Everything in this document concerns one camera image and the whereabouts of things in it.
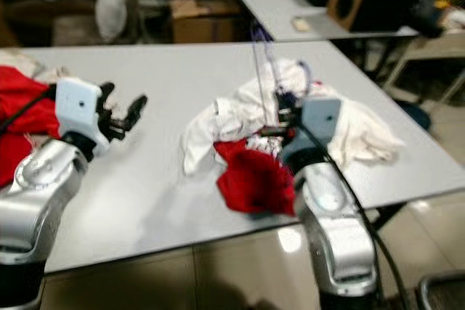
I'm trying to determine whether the purple plastic hanger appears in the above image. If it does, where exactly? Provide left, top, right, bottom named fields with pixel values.
left=251, top=23, right=313, bottom=133

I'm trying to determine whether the plain red garment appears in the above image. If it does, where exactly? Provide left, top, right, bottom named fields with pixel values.
left=0, top=65, right=60, bottom=189

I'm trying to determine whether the small white crumpled cloth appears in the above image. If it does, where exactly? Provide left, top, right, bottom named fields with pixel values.
left=36, top=65, right=70, bottom=84

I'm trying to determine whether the red garment with white print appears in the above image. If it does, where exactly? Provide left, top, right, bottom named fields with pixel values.
left=214, top=130, right=299, bottom=216

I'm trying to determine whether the white crumpled garment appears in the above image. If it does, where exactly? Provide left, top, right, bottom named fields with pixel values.
left=182, top=60, right=405, bottom=177

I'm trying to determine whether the small cream object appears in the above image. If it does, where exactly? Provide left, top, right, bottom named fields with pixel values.
left=291, top=18, right=312, bottom=33

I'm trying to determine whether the brown cardboard box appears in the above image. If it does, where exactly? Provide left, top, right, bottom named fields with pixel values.
left=171, top=0, right=237, bottom=44

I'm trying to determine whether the brown upholstered metal chair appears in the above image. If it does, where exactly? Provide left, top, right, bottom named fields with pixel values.
left=418, top=270, right=465, bottom=310

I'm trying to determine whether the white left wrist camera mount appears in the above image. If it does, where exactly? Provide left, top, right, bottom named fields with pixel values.
left=54, top=76, right=106, bottom=157

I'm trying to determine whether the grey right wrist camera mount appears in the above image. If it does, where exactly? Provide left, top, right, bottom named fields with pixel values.
left=298, top=96, right=344, bottom=151

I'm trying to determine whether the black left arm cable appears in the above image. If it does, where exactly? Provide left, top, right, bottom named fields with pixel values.
left=0, top=83, right=60, bottom=134

